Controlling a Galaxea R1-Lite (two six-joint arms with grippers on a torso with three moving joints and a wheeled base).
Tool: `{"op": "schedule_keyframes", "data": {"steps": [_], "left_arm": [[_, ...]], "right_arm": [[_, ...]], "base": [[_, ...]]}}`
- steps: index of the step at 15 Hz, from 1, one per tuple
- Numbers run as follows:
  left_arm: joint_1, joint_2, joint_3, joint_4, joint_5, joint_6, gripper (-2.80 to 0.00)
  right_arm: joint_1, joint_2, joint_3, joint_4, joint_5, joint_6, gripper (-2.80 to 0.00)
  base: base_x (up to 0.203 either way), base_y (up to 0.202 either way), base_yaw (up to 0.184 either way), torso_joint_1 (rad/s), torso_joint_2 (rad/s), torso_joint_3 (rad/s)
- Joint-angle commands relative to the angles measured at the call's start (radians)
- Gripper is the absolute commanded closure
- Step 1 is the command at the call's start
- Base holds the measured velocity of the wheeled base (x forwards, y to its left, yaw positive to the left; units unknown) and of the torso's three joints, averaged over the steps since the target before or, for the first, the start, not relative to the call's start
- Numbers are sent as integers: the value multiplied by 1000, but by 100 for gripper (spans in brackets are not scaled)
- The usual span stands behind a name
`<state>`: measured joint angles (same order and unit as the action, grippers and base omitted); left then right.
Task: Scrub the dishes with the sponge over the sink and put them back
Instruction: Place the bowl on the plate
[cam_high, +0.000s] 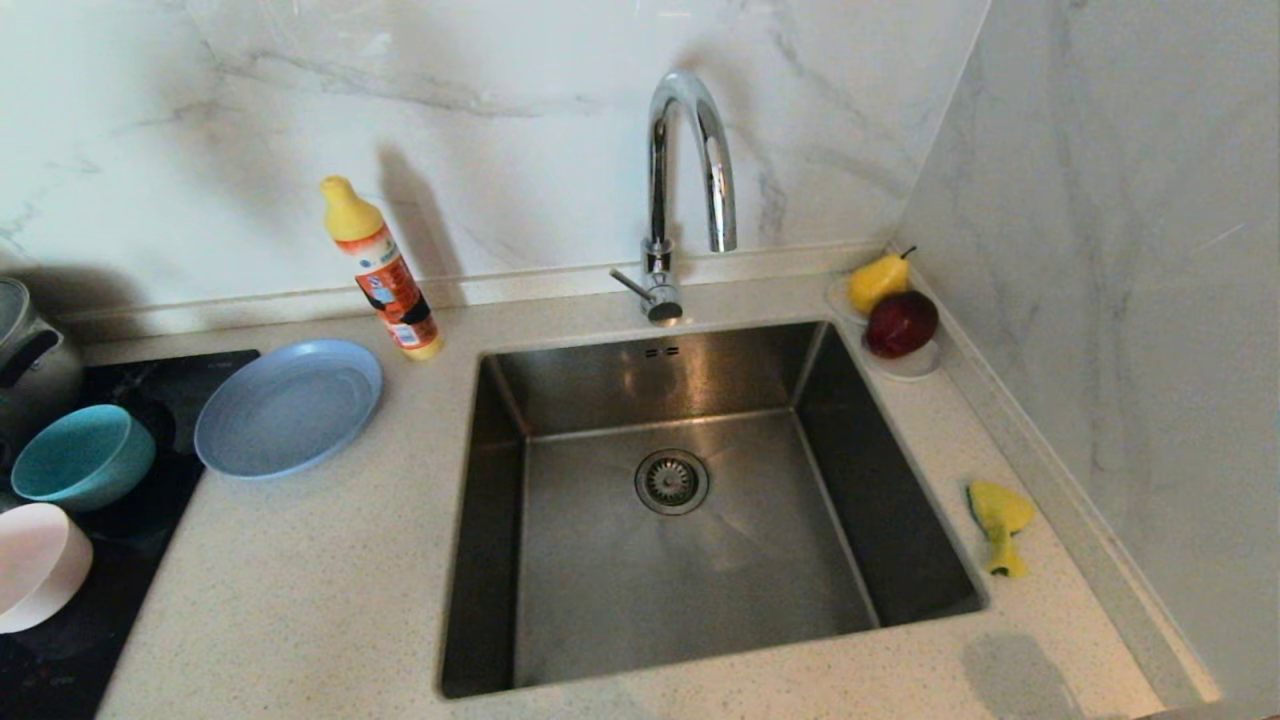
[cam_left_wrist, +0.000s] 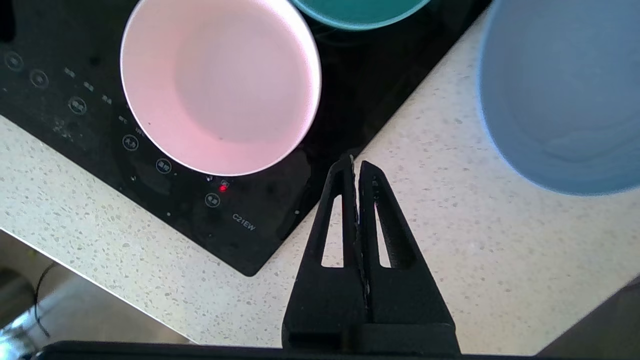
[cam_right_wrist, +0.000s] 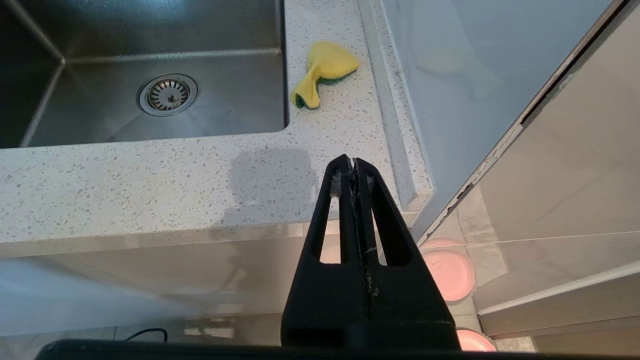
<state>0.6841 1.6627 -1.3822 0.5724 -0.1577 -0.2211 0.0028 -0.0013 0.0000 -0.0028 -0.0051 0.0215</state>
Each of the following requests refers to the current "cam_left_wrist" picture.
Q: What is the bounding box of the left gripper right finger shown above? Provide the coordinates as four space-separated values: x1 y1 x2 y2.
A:
358 161 461 352

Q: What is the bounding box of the blue plate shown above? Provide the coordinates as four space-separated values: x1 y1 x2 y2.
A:
477 0 640 196

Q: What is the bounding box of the teal bowl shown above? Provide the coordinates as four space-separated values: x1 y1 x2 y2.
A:
290 0 433 31

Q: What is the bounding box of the thin black floor cable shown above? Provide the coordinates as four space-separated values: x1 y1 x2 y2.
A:
31 261 60 339

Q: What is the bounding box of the black induction cooktop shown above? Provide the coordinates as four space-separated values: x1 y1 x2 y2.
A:
0 0 493 278

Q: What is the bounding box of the small pale pink plate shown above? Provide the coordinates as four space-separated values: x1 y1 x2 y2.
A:
120 0 322 177

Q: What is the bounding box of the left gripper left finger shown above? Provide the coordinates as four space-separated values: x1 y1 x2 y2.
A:
282 154 370 349

